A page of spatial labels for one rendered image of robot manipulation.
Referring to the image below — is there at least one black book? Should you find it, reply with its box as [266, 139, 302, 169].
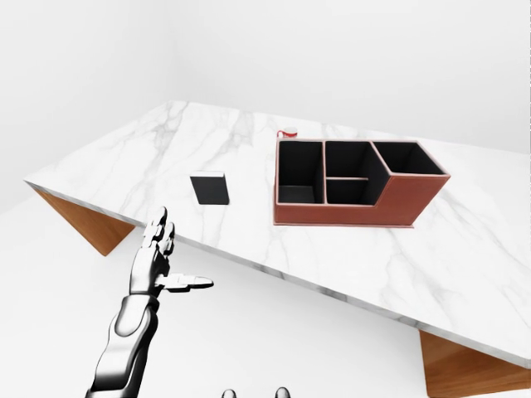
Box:
[189, 170, 231, 206]

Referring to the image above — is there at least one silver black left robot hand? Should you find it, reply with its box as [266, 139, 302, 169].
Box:
[128, 206, 215, 299]

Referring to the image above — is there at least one wooden table leg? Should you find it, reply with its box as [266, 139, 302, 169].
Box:
[418, 329, 531, 398]
[27, 182, 136, 257]

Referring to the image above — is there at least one red-brown desk caddy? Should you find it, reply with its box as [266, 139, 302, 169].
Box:
[273, 138, 452, 228]

